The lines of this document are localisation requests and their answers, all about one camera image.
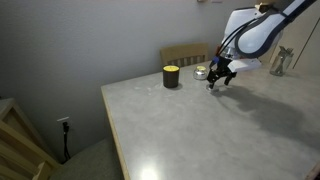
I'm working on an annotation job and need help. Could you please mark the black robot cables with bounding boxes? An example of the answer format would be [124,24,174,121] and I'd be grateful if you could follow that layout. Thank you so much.
[215,14,268,58]

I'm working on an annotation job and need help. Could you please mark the dark candle with yellow wax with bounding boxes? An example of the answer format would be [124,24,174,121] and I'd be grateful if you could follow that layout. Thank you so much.
[163,65,180,88]

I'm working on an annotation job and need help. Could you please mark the wooden chair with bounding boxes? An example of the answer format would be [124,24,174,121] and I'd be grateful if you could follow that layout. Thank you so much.
[160,43,209,67]

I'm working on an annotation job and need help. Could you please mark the round silver jar lid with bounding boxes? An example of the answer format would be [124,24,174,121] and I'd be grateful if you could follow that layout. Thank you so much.
[206,85,219,92]

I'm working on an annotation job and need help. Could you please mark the light wooden furniture frame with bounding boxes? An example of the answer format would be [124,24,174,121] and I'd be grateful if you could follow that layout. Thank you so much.
[0,98,61,180]

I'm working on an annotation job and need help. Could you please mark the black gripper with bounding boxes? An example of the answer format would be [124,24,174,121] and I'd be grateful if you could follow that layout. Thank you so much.
[207,56,237,87]

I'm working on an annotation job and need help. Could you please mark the small silver jar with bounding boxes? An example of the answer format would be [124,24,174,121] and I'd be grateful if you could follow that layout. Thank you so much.
[193,66,207,80]

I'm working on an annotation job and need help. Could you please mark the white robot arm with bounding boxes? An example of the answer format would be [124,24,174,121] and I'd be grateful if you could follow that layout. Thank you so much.
[207,0,317,90]

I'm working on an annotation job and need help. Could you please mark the black plug and cable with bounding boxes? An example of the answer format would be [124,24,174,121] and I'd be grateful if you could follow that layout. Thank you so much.
[62,121,72,161]

